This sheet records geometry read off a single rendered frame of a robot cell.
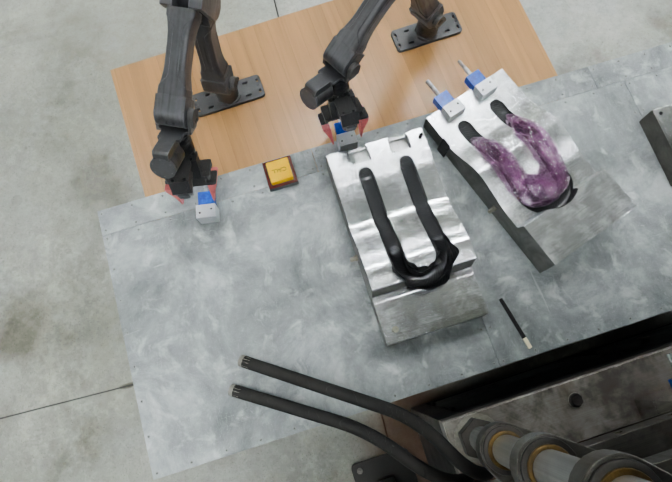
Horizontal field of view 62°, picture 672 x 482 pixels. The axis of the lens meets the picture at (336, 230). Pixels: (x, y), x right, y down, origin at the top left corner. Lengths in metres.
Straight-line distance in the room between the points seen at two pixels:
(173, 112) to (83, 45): 1.71
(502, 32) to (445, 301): 0.82
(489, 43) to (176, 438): 1.36
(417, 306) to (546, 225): 0.37
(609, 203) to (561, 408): 0.52
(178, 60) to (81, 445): 1.63
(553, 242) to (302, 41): 0.89
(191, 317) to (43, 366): 1.12
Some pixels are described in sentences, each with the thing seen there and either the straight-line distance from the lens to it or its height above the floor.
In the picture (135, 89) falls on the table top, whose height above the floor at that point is 0.80.
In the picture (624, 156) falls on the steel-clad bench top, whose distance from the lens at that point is 1.73.
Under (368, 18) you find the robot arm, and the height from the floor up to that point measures 1.15.
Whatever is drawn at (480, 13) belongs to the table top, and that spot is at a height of 0.80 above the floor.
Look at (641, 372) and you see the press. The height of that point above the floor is 0.79.
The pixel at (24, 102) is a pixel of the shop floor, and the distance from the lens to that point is 2.90.
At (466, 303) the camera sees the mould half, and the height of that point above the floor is 0.86.
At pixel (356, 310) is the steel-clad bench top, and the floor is 0.80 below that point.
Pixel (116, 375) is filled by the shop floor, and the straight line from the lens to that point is 2.41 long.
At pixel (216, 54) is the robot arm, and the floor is 1.04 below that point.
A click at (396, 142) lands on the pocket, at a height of 0.86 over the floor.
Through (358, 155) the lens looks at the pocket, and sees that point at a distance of 1.49.
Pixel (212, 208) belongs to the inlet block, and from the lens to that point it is 1.49.
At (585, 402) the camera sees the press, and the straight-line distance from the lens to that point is 1.57.
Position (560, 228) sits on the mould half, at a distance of 1.47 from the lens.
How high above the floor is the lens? 2.24
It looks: 75 degrees down
